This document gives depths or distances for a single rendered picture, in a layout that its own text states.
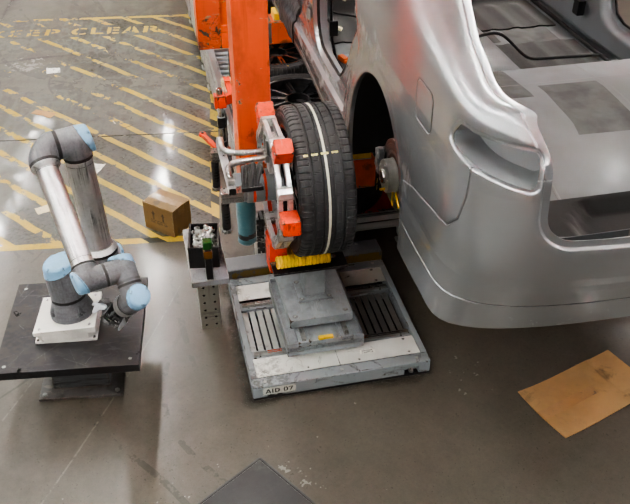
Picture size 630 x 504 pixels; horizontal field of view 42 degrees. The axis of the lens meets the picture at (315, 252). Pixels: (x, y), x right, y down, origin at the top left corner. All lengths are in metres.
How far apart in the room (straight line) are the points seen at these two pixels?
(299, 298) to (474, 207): 1.47
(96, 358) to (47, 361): 0.20
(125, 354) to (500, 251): 1.70
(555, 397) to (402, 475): 0.84
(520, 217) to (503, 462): 1.32
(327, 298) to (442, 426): 0.80
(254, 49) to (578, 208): 1.53
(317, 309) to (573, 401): 1.22
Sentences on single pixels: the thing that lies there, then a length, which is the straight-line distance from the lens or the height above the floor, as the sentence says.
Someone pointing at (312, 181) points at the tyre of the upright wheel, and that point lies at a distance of 3.27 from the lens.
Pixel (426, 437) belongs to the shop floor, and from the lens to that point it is 3.64.
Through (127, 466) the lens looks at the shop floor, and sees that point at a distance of 3.58.
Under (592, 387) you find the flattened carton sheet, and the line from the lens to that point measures 4.00.
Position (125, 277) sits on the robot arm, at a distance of 3.11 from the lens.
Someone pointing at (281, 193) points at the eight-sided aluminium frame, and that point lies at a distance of 3.29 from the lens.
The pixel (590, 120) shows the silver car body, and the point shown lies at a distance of 3.88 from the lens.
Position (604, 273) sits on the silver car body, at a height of 1.07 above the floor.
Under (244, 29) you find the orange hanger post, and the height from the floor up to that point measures 1.40.
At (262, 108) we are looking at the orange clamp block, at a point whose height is 1.11.
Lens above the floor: 2.72
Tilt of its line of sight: 36 degrees down
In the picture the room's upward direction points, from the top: straight up
